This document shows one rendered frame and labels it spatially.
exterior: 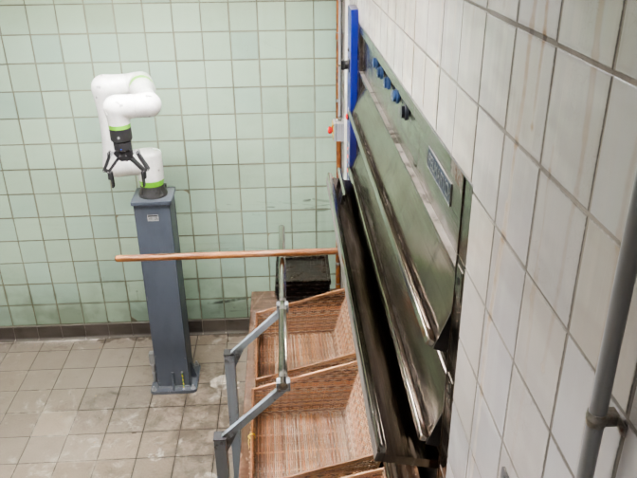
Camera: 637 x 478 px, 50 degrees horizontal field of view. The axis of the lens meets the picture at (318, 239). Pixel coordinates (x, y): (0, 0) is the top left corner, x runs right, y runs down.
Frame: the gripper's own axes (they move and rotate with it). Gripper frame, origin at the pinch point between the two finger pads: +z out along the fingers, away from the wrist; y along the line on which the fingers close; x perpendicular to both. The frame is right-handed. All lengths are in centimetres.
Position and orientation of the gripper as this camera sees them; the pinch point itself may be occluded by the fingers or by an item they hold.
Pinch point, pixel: (128, 184)
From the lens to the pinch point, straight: 315.8
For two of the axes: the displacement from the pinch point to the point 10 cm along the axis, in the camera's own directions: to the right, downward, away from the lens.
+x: 0.3, 4.6, -8.9
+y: -10.0, 0.3, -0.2
